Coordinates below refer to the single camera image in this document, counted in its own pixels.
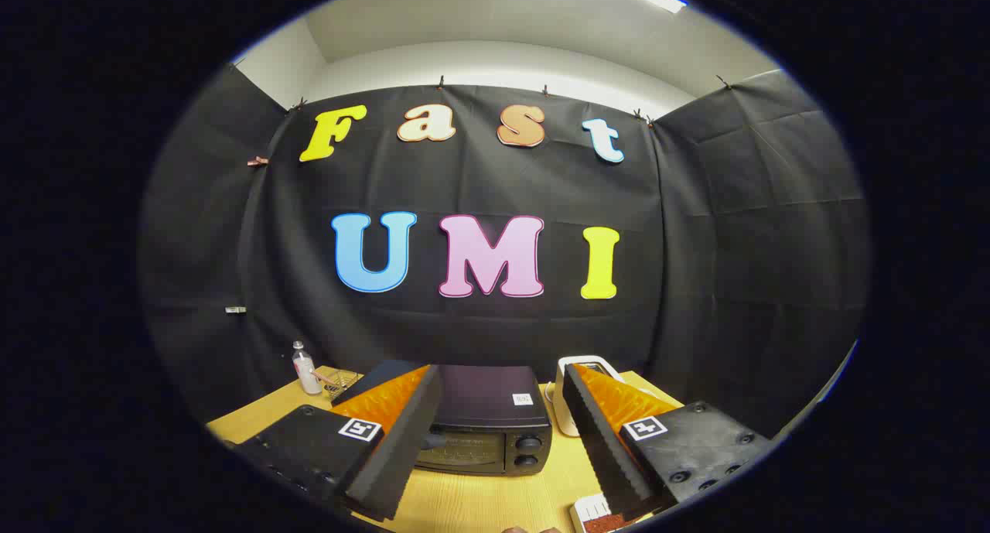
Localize reddish brown meat piece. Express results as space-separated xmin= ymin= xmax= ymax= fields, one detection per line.
xmin=584 ymin=512 xmax=643 ymax=533

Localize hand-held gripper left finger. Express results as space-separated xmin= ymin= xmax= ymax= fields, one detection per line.
xmin=230 ymin=364 xmax=443 ymax=522

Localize black toaster oven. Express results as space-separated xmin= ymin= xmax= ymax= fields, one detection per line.
xmin=352 ymin=360 xmax=554 ymax=477

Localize white ribbed tray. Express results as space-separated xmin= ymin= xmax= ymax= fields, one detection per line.
xmin=570 ymin=493 xmax=620 ymax=533

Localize small wire basket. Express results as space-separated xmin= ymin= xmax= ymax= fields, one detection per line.
xmin=313 ymin=367 xmax=364 ymax=402

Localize white bread toaster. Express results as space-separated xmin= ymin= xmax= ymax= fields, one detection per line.
xmin=546 ymin=355 xmax=626 ymax=438

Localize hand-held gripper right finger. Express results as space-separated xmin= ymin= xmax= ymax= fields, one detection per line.
xmin=562 ymin=362 xmax=774 ymax=523

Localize small clear plastic bottle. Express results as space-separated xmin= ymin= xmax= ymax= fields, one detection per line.
xmin=292 ymin=340 xmax=323 ymax=396

